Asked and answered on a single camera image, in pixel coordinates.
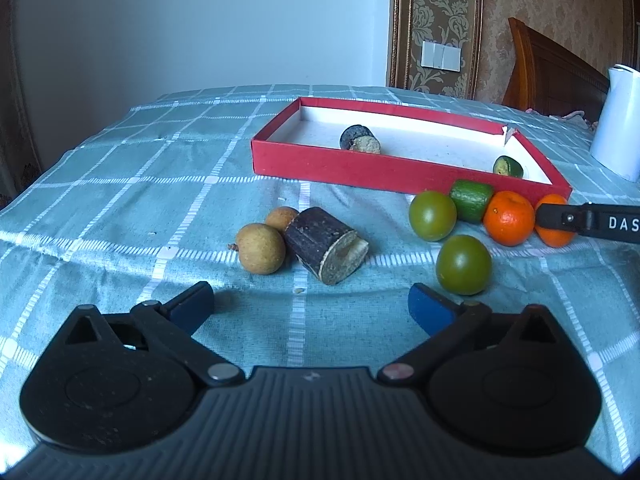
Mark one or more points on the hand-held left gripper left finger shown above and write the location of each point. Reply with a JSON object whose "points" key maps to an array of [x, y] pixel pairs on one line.
{"points": [[192, 305]]}

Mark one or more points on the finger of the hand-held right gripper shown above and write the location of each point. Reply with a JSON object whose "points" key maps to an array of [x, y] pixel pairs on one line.
{"points": [[600, 222]]}

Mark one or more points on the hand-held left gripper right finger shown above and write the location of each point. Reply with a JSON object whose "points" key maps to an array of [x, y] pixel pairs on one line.
{"points": [[430, 307]]}

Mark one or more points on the orange mandarin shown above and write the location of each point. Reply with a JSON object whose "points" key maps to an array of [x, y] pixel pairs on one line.
{"points": [[509, 217], [555, 237]]}

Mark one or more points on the green tomato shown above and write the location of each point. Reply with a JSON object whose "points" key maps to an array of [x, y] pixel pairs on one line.
{"points": [[432, 215], [463, 264]]}

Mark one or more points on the brown longan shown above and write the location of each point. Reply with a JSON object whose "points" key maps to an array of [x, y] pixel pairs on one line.
{"points": [[260, 248], [280, 217]]}

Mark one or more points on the green cucumber piece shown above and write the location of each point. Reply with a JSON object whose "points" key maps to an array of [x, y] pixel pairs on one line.
{"points": [[507, 166], [470, 200]]}

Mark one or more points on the dark sugarcane piece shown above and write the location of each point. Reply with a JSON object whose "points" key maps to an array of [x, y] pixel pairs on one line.
{"points": [[320, 242], [359, 137]]}

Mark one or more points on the red cardboard box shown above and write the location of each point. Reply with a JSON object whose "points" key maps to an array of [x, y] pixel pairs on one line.
{"points": [[325, 165]]}

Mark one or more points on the white kettle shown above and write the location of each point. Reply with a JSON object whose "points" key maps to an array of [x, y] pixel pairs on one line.
{"points": [[617, 120]]}

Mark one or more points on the pink cloth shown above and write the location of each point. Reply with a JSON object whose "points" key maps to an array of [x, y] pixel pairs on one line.
{"points": [[575, 117]]}

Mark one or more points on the teal checked tablecloth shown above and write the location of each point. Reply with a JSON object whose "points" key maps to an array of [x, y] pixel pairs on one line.
{"points": [[125, 185]]}

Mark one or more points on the wooden headboard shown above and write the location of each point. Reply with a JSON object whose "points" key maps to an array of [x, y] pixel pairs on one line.
{"points": [[550, 75]]}

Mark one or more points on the wooden framed wallpaper panel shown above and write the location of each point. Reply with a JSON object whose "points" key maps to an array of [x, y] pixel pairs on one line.
{"points": [[440, 5]]}

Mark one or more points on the white light switch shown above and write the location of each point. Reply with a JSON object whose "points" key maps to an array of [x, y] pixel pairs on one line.
{"points": [[441, 56]]}

